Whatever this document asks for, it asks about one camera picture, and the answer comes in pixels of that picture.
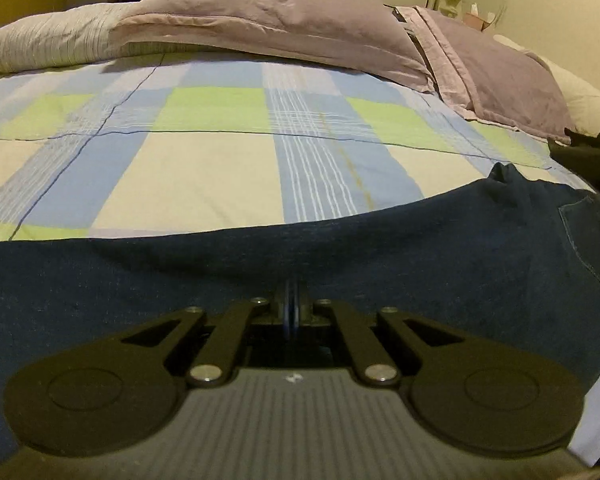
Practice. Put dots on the white pillow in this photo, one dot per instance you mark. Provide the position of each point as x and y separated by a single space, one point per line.
585 95

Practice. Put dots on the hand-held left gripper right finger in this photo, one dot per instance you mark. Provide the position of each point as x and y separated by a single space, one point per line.
302 312

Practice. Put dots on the grey striped pillow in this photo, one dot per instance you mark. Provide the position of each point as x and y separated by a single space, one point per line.
55 37

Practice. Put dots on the lilac pillow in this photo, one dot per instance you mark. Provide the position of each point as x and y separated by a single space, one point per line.
505 75

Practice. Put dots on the dark cloth pile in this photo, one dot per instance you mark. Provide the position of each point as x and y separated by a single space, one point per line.
590 160

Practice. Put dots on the checked bed sheet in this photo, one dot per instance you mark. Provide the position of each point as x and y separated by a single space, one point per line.
205 160

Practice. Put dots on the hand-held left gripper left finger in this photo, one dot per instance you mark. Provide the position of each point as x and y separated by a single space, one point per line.
286 312

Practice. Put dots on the blue jeans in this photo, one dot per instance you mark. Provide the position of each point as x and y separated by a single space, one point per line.
130 280

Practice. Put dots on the lilac duvet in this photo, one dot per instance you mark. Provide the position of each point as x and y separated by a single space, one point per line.
280 20

